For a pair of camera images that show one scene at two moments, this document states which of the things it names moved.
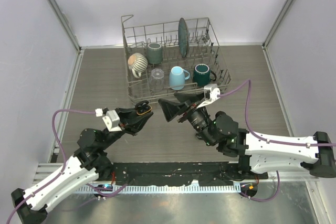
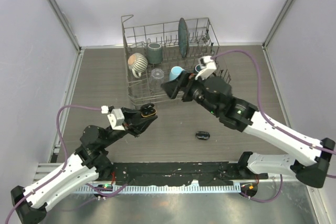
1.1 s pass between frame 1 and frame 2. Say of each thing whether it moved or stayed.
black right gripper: moved
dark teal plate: stayed
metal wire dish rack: stayed
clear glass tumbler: stayed
